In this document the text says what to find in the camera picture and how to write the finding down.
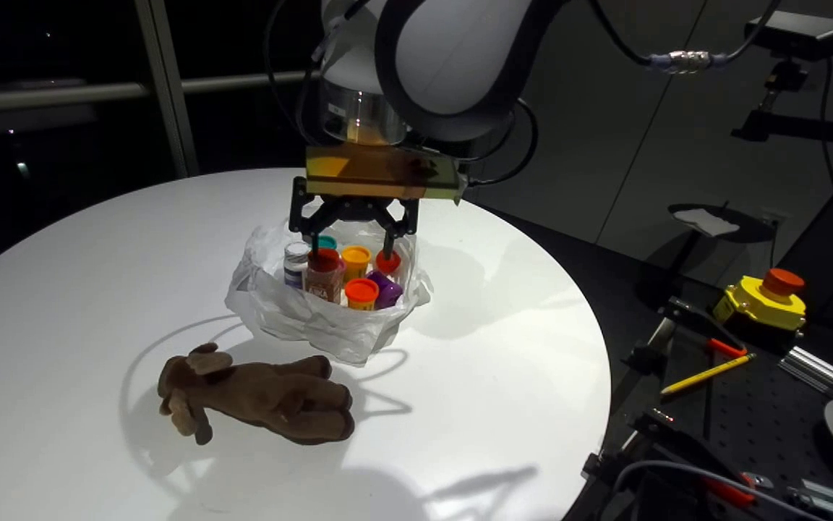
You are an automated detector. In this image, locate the glossy wrist camera box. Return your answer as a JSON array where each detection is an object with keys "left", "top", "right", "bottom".
[{"left": 300, "top": 141, "right": 471, "bottom": 203}]

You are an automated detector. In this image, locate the translucent white plastic bag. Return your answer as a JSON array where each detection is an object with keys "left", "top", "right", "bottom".
[{"left": 224, "top": 218, "right": 436, "bottom": 368}]

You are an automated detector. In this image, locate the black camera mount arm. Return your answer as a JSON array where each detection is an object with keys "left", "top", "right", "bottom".
[{"left": 730, "top": 54, "right": 833, "bottom": 150}]

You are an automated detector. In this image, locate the yellow pencil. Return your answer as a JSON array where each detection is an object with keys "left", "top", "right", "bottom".
[{"left": 656, "top": 350, "right": 755, "bottom": 399}]

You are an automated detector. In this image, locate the small bottle with white cap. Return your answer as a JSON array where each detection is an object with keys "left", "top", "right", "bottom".
[{"left": 280, "top": 240, "right": 315, "bottom": 290}]

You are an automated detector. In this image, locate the aluminium profile rail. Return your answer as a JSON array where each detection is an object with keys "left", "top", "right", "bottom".
[{"left": 779, "top": 341, "right": 833, "bottom": 396}]

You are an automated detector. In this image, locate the grey cable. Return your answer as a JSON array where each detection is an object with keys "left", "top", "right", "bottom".
[{"left": 607, "top": 455, "right": 833, "bottom": 521}]

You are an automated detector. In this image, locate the red handled tool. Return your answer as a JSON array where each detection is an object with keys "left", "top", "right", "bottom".
[{"left": 702, "top": 332, "right": 752, "bottom": 361}]

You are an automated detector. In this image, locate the light grey window post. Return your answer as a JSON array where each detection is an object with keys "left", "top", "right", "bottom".
[{"left": 133, "top": 0, "right": 199, "bottom": 179}]

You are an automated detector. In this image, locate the yellow emergency stop button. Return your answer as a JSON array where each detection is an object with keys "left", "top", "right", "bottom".
[{"left": 711, "top": 266, "right": 809, "bottom": 335}]

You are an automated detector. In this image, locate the grey horizontal window railing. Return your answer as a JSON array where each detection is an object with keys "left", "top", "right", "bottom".
[{"left": 0, "top": 67, "right": 326, "bottom": 118}]

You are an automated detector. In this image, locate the black camera on stand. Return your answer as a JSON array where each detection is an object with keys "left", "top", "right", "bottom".
[{"left": 744, "top": 9, "right": 833, "bottom": 63}]

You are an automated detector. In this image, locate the dough tub with orange lid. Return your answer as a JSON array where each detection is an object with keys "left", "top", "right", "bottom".
[{"left": 341, "top": 276, "right": 381, "bottom": 312}]

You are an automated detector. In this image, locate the spice jar with red lid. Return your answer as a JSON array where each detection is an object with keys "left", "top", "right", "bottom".
[{"left": 303, "top": 247, "right": 348, "bottom": 303}]

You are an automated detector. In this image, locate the black perforated breadboard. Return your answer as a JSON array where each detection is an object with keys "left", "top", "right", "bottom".
[{"left": 607, "top": 286, "right": 833, "bottom": 521}]

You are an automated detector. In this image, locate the brown plush moose toy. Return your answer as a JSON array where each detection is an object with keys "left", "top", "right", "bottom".
[{"left": 154, "top": 341, "right": 357, "bottom": 449}]

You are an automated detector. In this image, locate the cable with metal connector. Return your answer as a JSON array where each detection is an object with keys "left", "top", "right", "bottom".
[{"left": 585, "top": 0, "right": 786, "bottom": 80}]

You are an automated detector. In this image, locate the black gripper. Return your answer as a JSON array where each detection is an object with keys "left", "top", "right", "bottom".
[{"left": 287, "top": 80, "right": 426, "bottom": 266}]

